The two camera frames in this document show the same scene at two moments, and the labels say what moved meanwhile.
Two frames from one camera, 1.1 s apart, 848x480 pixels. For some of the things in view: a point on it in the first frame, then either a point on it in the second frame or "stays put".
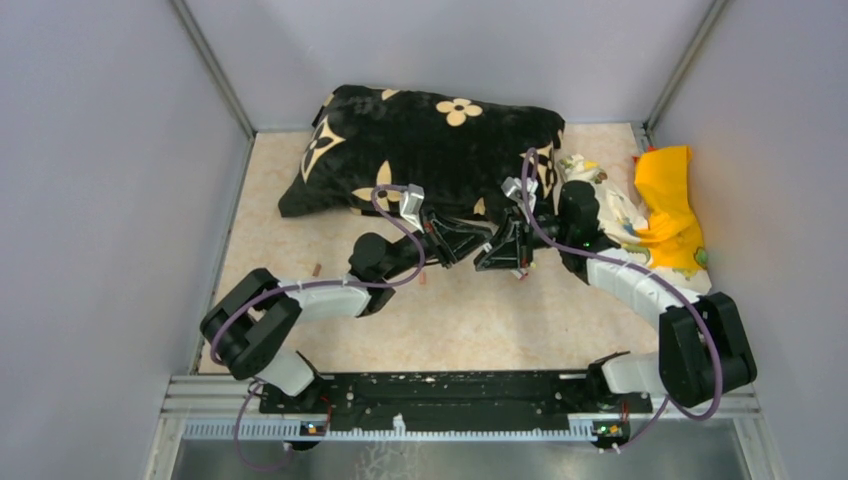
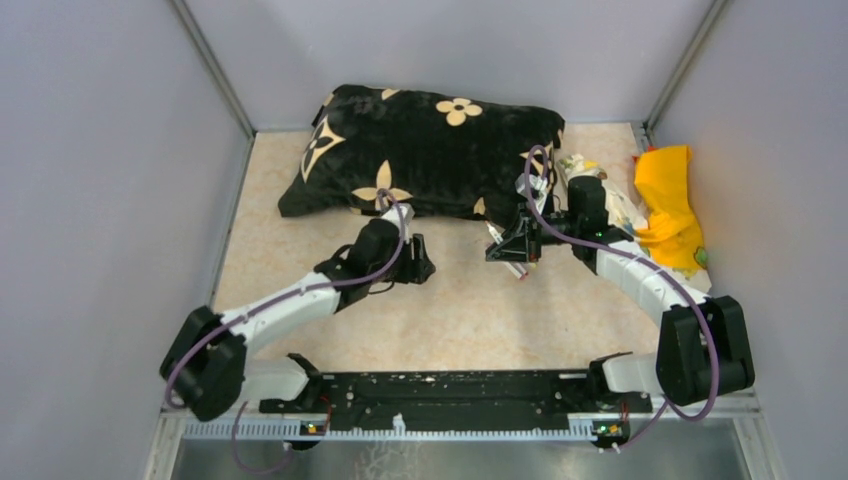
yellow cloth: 673,233 stays put
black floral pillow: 454,151 stays put
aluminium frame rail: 231,408 stays put
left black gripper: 432,232 -> 415,258
